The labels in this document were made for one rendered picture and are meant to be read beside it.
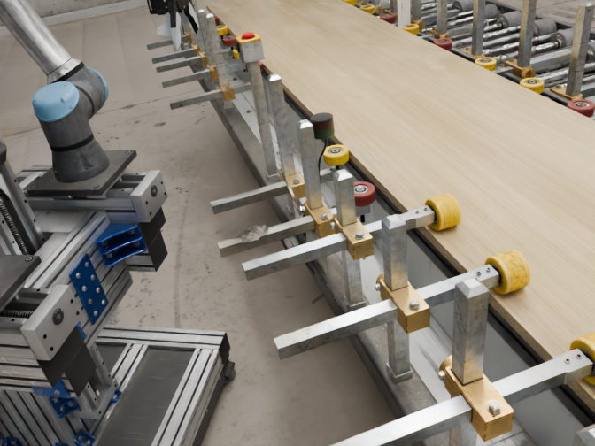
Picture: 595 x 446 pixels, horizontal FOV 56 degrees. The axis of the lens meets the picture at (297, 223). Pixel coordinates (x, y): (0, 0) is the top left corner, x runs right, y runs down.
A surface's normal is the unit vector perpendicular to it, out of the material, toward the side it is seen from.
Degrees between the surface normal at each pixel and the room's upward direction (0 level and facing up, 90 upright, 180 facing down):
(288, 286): 0
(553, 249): 0
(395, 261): 90
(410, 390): 0
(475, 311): 90
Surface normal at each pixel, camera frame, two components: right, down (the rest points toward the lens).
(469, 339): 0.32, 0.51
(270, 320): -0.13, -0.82
